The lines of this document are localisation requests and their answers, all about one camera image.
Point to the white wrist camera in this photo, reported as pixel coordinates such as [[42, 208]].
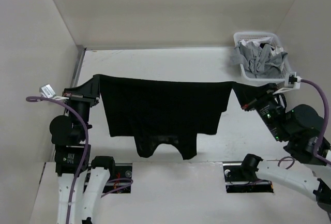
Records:
[[291, 83], [47, 93]]

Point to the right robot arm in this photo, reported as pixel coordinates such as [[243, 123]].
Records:
[[303, 131]]

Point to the left metal table rail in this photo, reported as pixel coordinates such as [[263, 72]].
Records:
[[78, 65]]

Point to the white tank top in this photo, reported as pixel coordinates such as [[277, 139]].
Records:
[[261, 42]]

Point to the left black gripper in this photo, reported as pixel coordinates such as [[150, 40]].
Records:
[[89, 91]]

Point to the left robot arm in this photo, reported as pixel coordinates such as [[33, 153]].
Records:
[[81, 181]]

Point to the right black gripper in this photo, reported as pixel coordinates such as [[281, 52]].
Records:
[[272, 88]]

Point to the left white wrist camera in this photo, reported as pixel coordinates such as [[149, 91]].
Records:
[[47, 93]]

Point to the grey tank top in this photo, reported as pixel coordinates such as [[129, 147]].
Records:
[[258, 62]]

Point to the black tank top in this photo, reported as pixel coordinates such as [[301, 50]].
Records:
[[161, 112]]

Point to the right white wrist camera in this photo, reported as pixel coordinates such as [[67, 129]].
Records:
[[291, 83]]

